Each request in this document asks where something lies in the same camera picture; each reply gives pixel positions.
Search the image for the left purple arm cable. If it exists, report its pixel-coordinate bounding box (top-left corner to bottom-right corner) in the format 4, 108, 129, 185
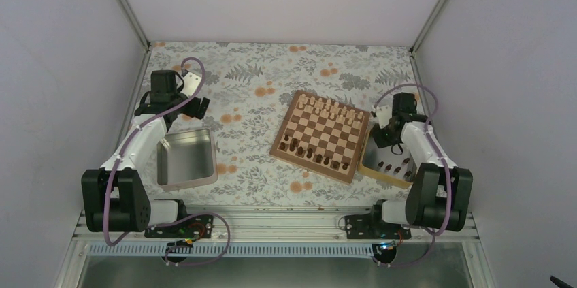
103, 57, 206, 247

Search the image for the yellow tin with dark pieces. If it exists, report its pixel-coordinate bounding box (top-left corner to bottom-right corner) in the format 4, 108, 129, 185
357, 124, 416, 189

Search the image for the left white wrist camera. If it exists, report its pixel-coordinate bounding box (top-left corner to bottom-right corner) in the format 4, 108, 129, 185
181, 71, 202, 98

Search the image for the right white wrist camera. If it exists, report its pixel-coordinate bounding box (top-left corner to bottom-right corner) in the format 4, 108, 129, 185
372, 105, 393, 129

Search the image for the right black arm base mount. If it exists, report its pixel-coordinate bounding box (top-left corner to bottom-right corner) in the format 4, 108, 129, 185
337, 214, 406, 265

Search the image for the empty silver metal tin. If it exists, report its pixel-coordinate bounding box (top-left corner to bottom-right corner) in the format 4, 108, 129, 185
156, 128, 218, 192

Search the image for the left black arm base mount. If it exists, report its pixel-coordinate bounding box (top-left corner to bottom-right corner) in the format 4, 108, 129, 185
144, 215, 214, 255

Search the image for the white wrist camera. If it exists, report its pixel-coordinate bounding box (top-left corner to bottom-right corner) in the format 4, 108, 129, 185
372, 105, 393, 129
181, 71, 202, 98

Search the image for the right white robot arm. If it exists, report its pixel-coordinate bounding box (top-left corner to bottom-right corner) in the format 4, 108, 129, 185
368, 93, 473, 238

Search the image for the floral patterned table mat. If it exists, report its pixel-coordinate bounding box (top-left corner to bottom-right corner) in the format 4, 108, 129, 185
141, 42, 415, 207

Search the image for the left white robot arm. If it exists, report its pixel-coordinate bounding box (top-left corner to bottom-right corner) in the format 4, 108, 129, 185
81, 70, 210, 237

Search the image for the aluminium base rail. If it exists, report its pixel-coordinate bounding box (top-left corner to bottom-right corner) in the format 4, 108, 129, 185
71, 204, 479, 260

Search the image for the wooden chessboard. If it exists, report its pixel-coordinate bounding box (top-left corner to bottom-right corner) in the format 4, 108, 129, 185
270, 90, 369, 185

